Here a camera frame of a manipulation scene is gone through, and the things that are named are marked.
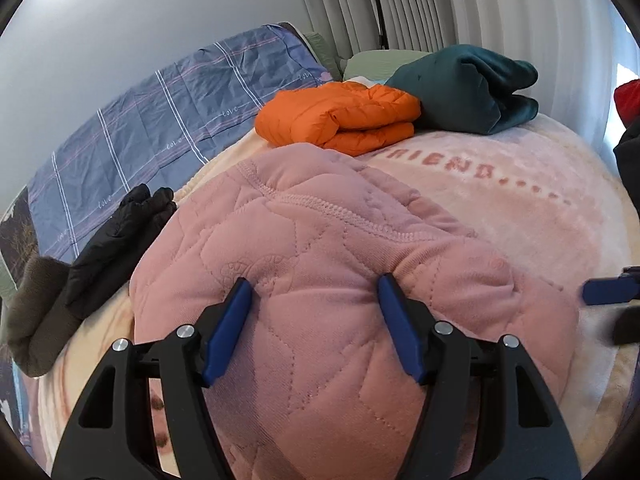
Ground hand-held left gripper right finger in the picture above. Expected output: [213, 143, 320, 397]
[377, 273, 584, 480]

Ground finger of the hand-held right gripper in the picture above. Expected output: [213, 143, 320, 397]
[581, 267, 640, 307]
[612, 305, 640, 347]

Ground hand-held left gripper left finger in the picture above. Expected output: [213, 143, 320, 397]
[50, 276, 253, 480]

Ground pink quilted garment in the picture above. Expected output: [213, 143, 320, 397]
[128, 142, 582, 480]

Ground dark cloth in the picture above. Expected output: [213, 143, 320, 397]
[612, 119, 640, 202]

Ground pink printed blanket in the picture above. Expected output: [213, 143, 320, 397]
[15, 77, 636, 480]

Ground black puffer jacket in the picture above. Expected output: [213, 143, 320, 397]
[65, 183, 178, 321]

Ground olive folded garment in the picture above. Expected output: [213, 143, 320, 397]
[0, 255, 83, 379]

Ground red cloth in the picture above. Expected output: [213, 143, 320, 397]
[614, 79, 640, 122]

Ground blue plaid quilt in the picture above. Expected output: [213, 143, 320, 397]
[0, 22, 333, 271]

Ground orange puffer jacket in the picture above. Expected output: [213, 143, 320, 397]
[255, 82, 422, 157]

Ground green striped pillow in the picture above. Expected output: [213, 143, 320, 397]
[0, 260, 17, 306]
[301, 31, 348, 82]

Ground teal folded garment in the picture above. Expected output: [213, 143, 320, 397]
[384, 44, 541, 136]

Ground light green pillow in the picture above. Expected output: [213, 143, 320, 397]
[342, 50, 432, 84]

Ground grey pleated curtain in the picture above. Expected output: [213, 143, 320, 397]
[290, 0, 618, 126]

